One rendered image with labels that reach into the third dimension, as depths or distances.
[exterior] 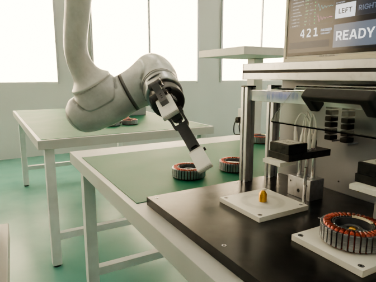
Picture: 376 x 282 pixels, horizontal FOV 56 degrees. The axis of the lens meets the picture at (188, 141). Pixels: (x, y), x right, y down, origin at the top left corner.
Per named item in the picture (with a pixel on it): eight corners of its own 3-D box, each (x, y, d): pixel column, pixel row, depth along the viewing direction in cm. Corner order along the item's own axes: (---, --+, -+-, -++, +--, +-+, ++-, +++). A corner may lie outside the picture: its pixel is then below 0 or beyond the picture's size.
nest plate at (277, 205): (259, 222, 76) (259, 217, 76) (219, 201, 89) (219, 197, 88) (308, 210, 83) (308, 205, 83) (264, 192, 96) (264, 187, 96)
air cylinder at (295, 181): (309, 201, 88) (310, 181, 87) (287, 193, 95) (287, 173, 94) (323, 198, 91) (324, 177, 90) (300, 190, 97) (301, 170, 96)
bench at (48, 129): (47, 273, 196) (37, 140, 183) (19, 184, 355) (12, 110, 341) (212, 230, 250) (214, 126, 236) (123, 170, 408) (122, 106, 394)
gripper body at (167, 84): (160, 118, 82) (168, 137, 75) (141, 90, 78) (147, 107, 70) (187, 102, 82) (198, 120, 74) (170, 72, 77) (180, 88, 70)
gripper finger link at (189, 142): (164, 113, 75) (165, 115, 76) (189, 159, 72) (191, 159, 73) (179, 104, 75) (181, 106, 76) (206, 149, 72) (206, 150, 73)
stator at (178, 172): (171, 181, 112) (171, 169, 112) (172, 172, 123) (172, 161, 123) (206, 181, 113) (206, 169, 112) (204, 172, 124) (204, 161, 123)
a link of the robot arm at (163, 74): (134, 81, 82) (137, 91, 77) (167, 61, 82) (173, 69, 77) (153, 111, 87) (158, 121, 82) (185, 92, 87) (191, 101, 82)
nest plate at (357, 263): (362, 278, 55) (363, 271, 55) (291, 240, 68) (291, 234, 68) (416, 254, 62) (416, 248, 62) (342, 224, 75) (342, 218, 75)
